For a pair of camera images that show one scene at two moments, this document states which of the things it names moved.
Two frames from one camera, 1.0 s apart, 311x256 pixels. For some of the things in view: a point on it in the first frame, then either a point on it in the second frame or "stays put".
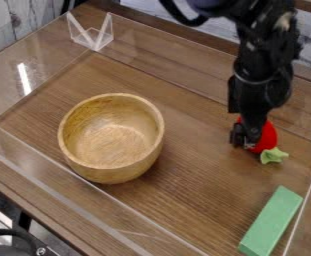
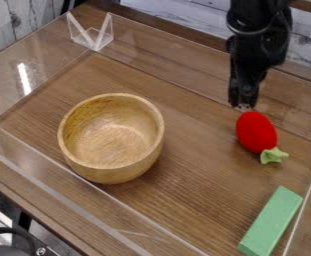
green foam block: (266, 230) stays put
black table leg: (24, 221) stays put
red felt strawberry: (266, 144) stays put
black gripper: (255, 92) → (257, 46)
